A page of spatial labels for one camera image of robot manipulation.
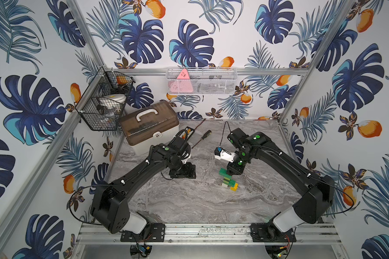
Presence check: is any dark green long brick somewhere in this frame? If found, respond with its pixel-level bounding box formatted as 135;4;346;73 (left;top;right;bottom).
222;180;238;192
219;168;232;180

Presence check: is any yellow square brick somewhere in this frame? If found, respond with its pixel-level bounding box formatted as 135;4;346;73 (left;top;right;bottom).
230;183;238;192

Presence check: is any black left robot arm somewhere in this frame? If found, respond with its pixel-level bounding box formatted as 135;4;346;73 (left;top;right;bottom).
91;144;196;234

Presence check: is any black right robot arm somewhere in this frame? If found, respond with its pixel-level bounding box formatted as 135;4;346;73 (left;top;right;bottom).
226;128;335;242

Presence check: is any black bit holder case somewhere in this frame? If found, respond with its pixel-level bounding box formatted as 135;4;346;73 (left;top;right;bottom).
178;126;195;143

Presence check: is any black yellow screwdriver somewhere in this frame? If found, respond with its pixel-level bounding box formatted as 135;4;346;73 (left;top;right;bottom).
192;129;212;148

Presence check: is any white storage box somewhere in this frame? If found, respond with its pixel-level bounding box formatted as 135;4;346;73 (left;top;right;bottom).
120;100;179;155

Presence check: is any pink triangle card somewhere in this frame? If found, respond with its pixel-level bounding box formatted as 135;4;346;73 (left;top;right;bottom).
169;69;194;95

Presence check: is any white round object in basket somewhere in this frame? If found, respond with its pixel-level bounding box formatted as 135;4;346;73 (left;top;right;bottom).
99;94;126;109

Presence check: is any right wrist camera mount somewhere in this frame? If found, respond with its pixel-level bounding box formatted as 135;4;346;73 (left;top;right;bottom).
214;146;236;163

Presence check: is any clear mesh wall shelf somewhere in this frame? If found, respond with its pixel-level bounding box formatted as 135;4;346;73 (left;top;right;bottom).
165;68;238;96

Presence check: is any black wire basket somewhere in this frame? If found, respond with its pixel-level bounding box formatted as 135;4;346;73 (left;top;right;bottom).
75;68;135;131

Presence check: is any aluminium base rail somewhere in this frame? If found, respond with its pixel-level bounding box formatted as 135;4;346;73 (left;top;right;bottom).
71;221;348;259

